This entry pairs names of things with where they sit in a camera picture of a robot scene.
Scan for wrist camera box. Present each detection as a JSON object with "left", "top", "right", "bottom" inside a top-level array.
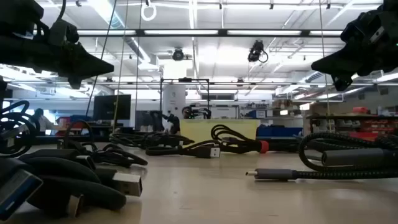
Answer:
[
  {"left": 340, "top": 15, "right": 381, "bottom": 46},
  {"left": 46, "top": 19, "right": 80, "bottom": 45}
]

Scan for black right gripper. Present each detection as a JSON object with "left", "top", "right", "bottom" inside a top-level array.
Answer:
[{"left": 310, "top": 35, "right": 398, "bottom": 92}]

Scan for black ceiling dome camera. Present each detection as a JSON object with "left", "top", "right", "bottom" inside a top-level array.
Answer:
[{"left": 172, "top": 48, "right": 185, "bottom": 62}]

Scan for black cable silver USB-A plug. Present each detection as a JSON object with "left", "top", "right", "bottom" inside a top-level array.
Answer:
[{"left": 17, "top": 148, "right": 144, "bottom": 218}]

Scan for black overhead camera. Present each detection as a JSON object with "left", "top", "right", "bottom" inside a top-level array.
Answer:
[{"left": 247, "top": 39, "right": 269, "bottom": 64}]

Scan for black cable blue USB-A plug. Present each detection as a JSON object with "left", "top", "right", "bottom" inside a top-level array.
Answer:
[{"left": 0, "top": 157, "right": 44, "bottom": 222}]

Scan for grey braided USB-C cable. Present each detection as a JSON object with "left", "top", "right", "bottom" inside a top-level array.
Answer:
[{"left": 245, "top": 131, "right": 398, "bottom": 182}]

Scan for person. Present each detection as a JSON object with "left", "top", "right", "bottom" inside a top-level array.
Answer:
[{"left": 29, "top": 108, "right": 56, "bottom": 136}]

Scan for black metal frame stand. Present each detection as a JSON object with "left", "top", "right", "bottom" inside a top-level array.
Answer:
[{"left": 159, "top": 77, "right": 211, "bottom": 121}]

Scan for shelf with red bins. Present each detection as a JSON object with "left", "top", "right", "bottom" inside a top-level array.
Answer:
[{"left": 306, "top": 105, "right": 398, "bottom": 141}]

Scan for black background monitor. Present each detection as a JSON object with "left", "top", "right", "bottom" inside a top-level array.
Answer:
[{"left": 92, "top": 94, "right": 132, "bottom": 121}]

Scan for white cylindrical column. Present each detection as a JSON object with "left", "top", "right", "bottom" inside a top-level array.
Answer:
[{"left": 162, "top": 83, "right": 187, "bottom": 131}]

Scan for black cable with white plug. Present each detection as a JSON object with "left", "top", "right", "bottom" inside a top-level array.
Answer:
[{"left": 145, "top": 139, "right": 221, "bottom": 159}]

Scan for yellow plastic bin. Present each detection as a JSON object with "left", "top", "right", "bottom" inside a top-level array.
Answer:
[{"left": 179, "top": 119, "right": 261, "bottom": 147}]

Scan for red and blue storage bins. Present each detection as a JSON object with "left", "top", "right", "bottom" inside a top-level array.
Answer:
[{"left": 55, "top": 114, "right": 94, "bottom": 136}]

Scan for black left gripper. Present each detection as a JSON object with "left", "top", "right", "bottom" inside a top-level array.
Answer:
[{"left": 0, "top": 35, "right": 115, "bottom": 90}]

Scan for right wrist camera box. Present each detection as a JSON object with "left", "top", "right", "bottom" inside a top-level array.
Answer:
[{"left": 340, "top": 15, "right": 381, "bottom": 46}]

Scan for black hanging cable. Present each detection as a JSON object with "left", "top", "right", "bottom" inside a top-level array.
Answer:
[{"left": 85, "top": 0, "right": 118, "bottom": 117}]

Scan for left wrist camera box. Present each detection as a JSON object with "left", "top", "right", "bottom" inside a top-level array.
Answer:
[{"left": 46, "top": 19, "right": 80, "bottom": 45}]

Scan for white hanging cable loop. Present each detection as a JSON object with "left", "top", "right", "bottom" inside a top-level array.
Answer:
[{"left": 141, "top": 0, "right": 157, "bottom": 22}]

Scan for black cable with red plug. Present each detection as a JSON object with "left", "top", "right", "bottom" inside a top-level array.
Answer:
[{"left": 210, "top": 124, "right": 270, "bottom": 155}]

